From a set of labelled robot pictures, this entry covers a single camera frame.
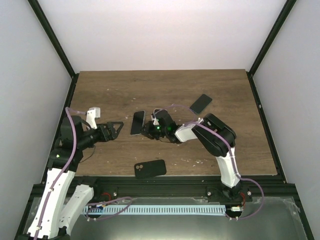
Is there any black aluminium frame rail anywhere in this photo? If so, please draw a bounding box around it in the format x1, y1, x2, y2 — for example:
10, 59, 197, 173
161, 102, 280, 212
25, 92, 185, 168
32, 174, 297, 201

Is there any clear magsafe phone case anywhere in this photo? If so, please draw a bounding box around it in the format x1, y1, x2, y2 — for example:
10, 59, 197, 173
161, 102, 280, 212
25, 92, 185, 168
130, 110, 146, 136

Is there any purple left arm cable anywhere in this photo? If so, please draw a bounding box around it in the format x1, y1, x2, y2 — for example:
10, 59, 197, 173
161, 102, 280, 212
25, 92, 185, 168
33, 107, 133, 240

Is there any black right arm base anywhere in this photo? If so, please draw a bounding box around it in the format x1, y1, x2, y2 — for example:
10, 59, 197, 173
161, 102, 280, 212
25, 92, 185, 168
205, 182, 253, 204

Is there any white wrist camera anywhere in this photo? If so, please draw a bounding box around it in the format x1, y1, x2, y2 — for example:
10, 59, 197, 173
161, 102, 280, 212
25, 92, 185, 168
86, 107, 101, 129
151, 113, 160, 126

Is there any black phone case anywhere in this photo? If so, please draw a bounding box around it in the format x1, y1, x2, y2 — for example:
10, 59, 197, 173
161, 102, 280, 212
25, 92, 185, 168
134, 159, 167, 180

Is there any light blue slotted cable duct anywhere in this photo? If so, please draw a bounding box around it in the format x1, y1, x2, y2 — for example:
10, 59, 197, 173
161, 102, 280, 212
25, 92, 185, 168
83, 205, 226, 216

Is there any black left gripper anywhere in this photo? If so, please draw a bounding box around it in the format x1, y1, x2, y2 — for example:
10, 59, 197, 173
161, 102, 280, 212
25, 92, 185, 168
78, 122, 125, 150

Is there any left black frame post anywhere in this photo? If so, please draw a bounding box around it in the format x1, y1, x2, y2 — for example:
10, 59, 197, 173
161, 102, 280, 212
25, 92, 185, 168
26, 0, 76, 78

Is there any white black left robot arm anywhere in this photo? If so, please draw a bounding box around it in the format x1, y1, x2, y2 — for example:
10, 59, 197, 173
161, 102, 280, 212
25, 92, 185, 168
17, 115, 124, 240

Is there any dark green phone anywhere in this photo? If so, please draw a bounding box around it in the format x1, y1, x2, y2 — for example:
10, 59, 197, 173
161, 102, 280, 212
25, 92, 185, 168
190, 94, 213, 115

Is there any right black frame post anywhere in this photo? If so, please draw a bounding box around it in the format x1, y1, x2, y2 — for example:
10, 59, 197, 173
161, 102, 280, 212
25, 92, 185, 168
246, 0, 298, 76

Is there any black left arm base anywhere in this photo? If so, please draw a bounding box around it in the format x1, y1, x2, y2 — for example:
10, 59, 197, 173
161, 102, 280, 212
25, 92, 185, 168
91, 186, 118, 202

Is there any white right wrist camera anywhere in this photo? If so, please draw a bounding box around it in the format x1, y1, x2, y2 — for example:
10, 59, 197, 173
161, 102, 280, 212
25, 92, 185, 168
151, 113, 160, 126

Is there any black frame post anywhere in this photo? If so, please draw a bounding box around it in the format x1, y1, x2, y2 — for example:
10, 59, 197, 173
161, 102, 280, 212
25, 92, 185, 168
26, 0, 76, 78
246, 0, 298, 76

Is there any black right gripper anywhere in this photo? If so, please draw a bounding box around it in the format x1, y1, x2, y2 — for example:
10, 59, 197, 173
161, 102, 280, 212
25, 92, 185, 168
137, 121, 168, 141

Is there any pale pink phone case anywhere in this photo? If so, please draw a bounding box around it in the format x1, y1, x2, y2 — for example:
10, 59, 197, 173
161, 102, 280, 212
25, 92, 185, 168
152, 108, 168, 119

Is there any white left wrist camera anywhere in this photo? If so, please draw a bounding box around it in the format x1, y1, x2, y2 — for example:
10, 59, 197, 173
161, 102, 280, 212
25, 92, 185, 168
86, 107, 101, 129

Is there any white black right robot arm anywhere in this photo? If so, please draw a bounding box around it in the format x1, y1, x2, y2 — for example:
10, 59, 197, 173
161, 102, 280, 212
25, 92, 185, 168
140, 109, 240, 202

